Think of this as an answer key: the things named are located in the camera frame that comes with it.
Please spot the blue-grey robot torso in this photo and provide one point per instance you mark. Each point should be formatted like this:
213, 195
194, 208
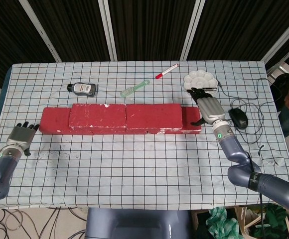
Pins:
134, 224

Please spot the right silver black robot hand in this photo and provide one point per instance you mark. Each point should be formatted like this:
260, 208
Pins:
210, 109

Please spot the white flower paint palette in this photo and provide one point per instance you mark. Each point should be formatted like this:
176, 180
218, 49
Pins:
196, 78

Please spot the black computer mouse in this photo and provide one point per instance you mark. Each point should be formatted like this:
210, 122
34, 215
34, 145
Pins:
239, 118

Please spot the white checked tablecloth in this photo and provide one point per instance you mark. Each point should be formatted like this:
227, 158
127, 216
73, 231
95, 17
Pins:
134, 169

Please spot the white metal frame post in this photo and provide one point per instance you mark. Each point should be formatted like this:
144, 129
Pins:
279, 42
191, 32
40, 30
108, 32

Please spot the black bag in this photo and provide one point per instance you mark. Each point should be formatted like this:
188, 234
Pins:
280, 87

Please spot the green plastic brush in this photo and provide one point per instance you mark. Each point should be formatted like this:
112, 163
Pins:
127, 92

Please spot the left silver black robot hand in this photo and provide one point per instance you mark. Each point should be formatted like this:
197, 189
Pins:
21, 135

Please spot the red foam brick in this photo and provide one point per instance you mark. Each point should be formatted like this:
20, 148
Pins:
54, 119
119, 131
97, 115

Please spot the light wooden crate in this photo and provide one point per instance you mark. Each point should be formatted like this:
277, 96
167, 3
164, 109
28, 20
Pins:
241, 219

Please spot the red capped white marker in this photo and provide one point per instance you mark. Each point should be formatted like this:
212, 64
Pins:
167, 71

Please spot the green cloth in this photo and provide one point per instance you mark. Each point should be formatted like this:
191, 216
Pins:
276, 216
219, 221

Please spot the red brick with chipped paint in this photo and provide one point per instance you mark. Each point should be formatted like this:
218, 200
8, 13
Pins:
154, 115

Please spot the red brick with white sticker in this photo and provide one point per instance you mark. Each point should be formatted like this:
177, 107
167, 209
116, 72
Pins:
190, 112

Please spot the dark ink bottle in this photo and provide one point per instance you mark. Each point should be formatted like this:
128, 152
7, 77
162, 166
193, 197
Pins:
83, 89

